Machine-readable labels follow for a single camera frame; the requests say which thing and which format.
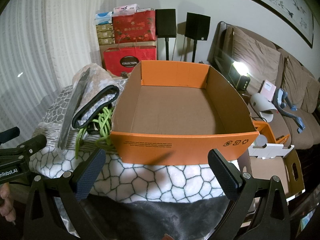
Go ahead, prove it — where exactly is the blue grey plastic tool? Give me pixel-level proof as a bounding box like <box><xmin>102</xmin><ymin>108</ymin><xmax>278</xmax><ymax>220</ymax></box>
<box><xmin>275</xmin><ymin>89</ymin><xmax>307</xmax><ymax>134</ymax></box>

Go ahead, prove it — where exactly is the red gift bag oval label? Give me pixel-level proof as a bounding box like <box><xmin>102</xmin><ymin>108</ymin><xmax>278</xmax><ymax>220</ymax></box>
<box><xmin>103</xmin><ymin>47</ymin><xmax>157</xmax><ymax>77</ymax></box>

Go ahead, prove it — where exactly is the white curtain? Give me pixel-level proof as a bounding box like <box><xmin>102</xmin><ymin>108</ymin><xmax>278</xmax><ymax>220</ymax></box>
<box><xmin>0</xmin><ymin>0</ymin><xmax>101</xmax><ymax>133</ymax></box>

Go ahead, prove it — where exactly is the black speaker stand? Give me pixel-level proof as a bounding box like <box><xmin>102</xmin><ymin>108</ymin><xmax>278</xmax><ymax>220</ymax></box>
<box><xmin>164</xmin><ymin>37</ymin><xmax>171</xmax><ymax>61</ymax></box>
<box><xmin>191</xmin><ymin>40</ymin><xmax>198</xmax><ymax>63</ymax></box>

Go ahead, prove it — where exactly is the white orange cardboard box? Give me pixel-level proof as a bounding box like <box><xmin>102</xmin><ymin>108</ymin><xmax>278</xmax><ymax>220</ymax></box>
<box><xmin>249</xmin><ymin>142</ymin><xmax>306</xmax><ymax>201</ymax></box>

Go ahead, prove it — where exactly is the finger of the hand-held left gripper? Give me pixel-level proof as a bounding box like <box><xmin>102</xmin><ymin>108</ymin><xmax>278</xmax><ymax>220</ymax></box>
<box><xmin>14</xmin><ymin>134</ymin><xmax>47</xmax><ymax>156</ymax></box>
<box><xmin>0</xmin><ymin>127</ymin><xmax>20</xmax><ymax>144</ymax></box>

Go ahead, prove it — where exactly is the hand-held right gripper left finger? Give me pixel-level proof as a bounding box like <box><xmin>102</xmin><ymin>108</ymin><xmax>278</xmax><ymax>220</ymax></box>
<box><xmin>25</xmin><ymin>148</ymin><xmax>108</xmax><ymax>240</ymax></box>

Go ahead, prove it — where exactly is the grey patterned pouch black trim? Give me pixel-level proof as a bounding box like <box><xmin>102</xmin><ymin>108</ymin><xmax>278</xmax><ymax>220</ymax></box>
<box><xmin>72</xmin><ymin>85</ymin><xmax>120</xmax><ymax>130</ymax></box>

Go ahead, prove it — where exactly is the black portable lamp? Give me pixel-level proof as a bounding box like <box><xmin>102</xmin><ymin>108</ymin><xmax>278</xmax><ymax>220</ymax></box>
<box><xmin>229</xmin><ymin>61</ymin><xmax>251</xmax><ymax>91</ymax></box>

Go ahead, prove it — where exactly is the clear plastic bag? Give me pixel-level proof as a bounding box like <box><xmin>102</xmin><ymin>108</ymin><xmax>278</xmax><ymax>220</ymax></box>
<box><xmin>58</xmin><ymin>67</ymin><xmax>91</xmax><ymax>150</ymax></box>

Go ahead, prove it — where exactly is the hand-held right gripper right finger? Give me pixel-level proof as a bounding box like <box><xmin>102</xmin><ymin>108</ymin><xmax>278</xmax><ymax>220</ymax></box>
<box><xmin>208</xmin><ymin>148</ymin><xmax>292</xmax><ymax>240</ymax></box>

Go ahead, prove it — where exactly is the blue tissue pack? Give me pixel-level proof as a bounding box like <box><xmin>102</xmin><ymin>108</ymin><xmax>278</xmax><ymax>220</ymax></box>
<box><xmin>94</xmin><ymin>12</ymin><xmax>113</xmax><ymax>26</ymax></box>

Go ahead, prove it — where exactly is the grey white printed blanket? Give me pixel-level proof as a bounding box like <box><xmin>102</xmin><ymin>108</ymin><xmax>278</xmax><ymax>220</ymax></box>
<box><xmin>29</xmin><ymin>64</ymin><xmax>253</xmax><ymax>240</ymax></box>

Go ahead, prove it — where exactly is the person's left hand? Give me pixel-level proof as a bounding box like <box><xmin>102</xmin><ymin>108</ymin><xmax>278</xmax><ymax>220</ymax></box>
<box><xmin>0</xmin><ymin>186</ymin><xmax>15</xmax><ymax>221</ymax></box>

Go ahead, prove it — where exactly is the pink box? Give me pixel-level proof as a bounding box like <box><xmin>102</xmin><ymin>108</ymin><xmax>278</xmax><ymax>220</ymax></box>
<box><xmin>260</xmin><ymin>80</ymin><xmax>277</xmax><ymax>101</ymax></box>

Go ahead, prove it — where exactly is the black speaker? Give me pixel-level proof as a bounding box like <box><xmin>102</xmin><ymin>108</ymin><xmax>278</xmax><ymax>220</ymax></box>
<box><xmin>155</xmin><ymin>9</ymin><xmax>177</xmax><ymax>37</ymax></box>
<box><xmin>185</xmin><ymin>12</ymin><xmax>211</xmax><ymax>41</ymax></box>

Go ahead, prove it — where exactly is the green cable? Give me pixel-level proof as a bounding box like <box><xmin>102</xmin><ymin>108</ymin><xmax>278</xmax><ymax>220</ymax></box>
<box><xmin>74</xmin><ymin>107</ymin><xmax>118</xmax><ymax>159</ymax></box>

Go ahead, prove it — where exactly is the pink tissue pack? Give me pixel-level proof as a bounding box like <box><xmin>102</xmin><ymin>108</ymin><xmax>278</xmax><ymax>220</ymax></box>
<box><xmin>114</xmin><ymin>4</ymin><xmax>139</xmax><ymax>14</ymax></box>

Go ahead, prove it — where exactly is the white hair dryer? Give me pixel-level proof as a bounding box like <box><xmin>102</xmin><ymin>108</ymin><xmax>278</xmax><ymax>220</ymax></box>
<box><xmin>251</xmin><ymin>93</ymin><xmax>278</xmax><ymax>122</ymax></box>

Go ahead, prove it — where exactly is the red floral gift bag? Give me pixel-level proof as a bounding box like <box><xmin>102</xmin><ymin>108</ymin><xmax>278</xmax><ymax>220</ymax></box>
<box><xmin>112</xmin><ymin>11</ymin><xmax>157</xmax><ymax>44</ymax></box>

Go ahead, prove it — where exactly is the large brown sofa cushion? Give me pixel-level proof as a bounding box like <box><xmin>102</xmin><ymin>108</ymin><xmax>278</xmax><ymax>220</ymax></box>
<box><xmin>222</xmin><ymin>26</ymin><xmax>283</xmax><ymax>96</ymax></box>

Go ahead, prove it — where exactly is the brown sofa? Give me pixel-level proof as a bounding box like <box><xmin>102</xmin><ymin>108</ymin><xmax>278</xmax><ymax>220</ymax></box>
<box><xmin>207</xmin><ymin>21</ymin><xmax>320</xmax><ymax>151</ymax></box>

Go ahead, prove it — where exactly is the small brown sofa cushion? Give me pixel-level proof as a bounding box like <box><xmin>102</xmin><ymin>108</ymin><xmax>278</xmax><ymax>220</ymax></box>
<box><xmin>275</xmin><ymin>56</ymin><xmax>311</xmax><ymax>113</ymax></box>

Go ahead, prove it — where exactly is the small orange box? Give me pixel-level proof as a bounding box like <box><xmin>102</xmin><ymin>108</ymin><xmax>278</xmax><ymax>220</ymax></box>
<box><xmin>252</xmin><ymin>120</ymin><xmax>291</xmax><ymax>146</ymax></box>

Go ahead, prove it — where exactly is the black framed painting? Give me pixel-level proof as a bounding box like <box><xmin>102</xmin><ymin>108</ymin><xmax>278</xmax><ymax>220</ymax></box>
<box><xmin>217</xmin><ymin>0</ymin><xmax>314</xmax><ymax>49</ymax></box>

